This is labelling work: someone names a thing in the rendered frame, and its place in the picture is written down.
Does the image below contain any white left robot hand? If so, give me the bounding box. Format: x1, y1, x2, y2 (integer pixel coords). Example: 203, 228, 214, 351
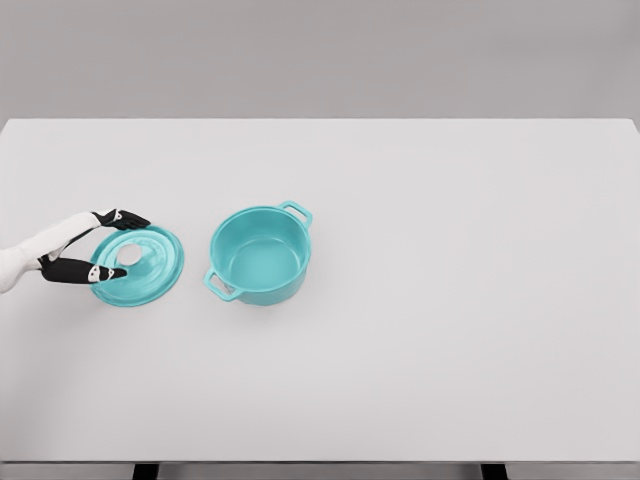
15, 208, 152, 288

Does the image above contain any teal pot with handles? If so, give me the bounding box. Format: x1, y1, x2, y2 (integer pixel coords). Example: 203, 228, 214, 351
202, 199, 315, 307

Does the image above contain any teal pot lid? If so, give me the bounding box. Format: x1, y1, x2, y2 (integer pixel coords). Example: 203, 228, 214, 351
88, 223, 185, 309

